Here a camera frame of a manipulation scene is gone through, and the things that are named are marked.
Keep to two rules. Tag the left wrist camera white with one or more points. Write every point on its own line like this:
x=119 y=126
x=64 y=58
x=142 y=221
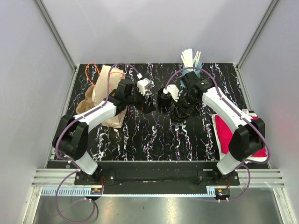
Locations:
x=143 y=84

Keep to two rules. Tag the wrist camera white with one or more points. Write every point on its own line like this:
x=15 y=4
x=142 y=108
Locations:
x=173 y=91
x=143 y=84

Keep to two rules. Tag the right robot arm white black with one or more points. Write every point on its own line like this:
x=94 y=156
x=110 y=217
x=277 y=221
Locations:
x=247 y=133

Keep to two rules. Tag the red folded cloth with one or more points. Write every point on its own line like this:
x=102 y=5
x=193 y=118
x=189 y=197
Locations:
x=224 y=135

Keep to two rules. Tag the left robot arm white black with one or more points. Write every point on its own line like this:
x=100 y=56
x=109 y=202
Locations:
x=71 y=137

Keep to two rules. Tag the aluminium front rail frame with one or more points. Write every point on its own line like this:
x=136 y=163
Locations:
x=60 y=182

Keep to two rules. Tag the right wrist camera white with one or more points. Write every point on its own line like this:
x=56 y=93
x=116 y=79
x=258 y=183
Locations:
x=173 y=91

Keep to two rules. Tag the brown paper takeout bag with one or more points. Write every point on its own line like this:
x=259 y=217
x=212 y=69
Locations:
x=108 y=79

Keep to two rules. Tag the white tray under cloth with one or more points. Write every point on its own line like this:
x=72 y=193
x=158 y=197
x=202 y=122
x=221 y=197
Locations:
x=217 y=140

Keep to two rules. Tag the black ribbed cup with lid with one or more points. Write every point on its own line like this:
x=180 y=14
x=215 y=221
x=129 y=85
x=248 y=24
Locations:
x=164 y=100

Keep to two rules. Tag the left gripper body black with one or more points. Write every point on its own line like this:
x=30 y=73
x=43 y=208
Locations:
x=137 y=100

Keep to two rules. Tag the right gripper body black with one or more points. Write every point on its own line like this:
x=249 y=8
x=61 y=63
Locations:
x=186 y=102

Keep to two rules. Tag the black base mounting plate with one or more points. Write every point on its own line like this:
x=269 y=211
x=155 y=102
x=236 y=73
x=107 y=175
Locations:
x=157 y=177

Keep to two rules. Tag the light blue cup holder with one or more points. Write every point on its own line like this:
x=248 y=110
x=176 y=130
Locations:
x=197 y=71

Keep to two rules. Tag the cardboard cup carrier left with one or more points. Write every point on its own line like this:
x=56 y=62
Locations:
x=87 y=103

